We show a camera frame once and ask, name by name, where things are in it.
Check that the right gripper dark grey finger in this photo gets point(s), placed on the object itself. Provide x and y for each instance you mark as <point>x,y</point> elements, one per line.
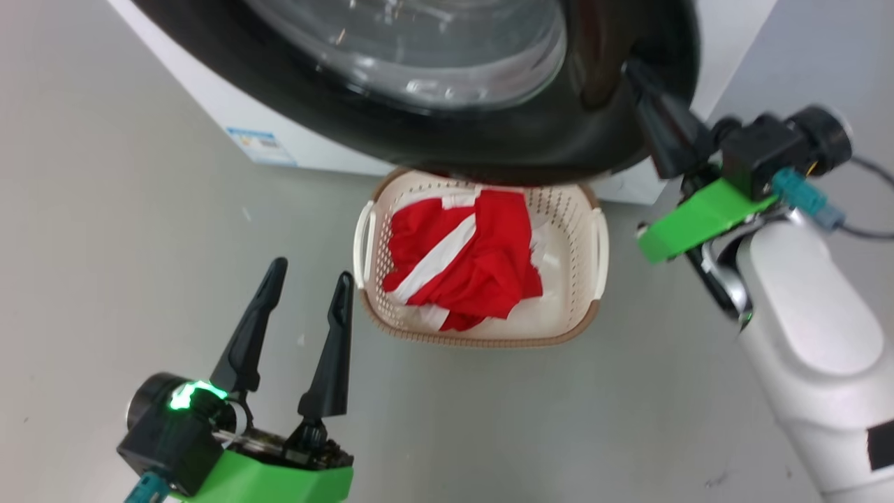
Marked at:
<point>670,126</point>

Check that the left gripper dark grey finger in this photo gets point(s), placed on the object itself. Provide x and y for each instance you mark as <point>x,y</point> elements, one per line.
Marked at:
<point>332,363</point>
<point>244,349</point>

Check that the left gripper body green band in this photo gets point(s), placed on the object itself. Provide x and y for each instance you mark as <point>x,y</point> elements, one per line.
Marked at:
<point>279,482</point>

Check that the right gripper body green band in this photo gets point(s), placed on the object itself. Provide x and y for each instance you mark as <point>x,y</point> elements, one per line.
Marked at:
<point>698,223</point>

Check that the dark round glass washer door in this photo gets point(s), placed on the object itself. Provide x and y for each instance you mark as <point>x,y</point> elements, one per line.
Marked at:
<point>489,140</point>

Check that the red garment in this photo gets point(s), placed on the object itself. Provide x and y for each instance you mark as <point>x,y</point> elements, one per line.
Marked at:
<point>489,265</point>

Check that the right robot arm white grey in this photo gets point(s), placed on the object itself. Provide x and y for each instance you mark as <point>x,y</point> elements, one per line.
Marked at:
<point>803,314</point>

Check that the cream perforated laundry basket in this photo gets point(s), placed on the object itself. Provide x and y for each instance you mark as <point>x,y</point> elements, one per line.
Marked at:
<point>559,307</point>

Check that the white front-load washing machine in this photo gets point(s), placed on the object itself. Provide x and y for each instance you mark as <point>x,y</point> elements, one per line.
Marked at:
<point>209,91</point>

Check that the blue energy label sticker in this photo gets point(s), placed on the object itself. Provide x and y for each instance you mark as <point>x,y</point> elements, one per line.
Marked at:
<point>262,147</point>

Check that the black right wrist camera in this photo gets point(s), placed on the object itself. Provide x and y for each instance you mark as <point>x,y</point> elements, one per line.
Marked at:
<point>754,150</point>

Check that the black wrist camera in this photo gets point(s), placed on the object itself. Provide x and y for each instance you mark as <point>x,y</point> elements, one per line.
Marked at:
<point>754,150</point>
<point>167,447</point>

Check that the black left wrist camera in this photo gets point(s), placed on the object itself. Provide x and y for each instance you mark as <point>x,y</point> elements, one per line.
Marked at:
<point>167,447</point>

